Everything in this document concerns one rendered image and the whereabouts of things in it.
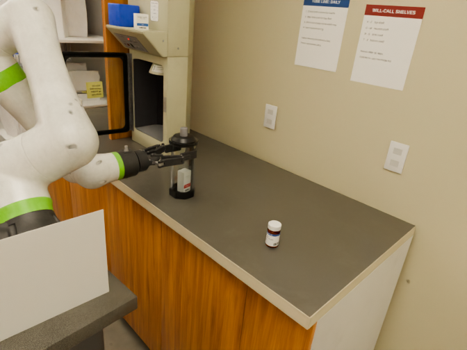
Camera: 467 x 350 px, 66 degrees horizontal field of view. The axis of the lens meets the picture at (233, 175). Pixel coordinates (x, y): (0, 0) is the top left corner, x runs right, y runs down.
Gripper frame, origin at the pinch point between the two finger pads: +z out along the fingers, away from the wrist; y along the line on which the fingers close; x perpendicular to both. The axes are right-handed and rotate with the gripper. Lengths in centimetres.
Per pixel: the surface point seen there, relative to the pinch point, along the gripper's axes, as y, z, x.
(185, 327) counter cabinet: -20, -11, 66
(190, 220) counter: -17.9, -9.1, 18.0
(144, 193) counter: 8.1, -11.5, 18.1
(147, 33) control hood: 34, 6, -38
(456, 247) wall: -84, 60, 21
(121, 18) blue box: 54, 6, -42
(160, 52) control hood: 33.7, 12.0, -30.8
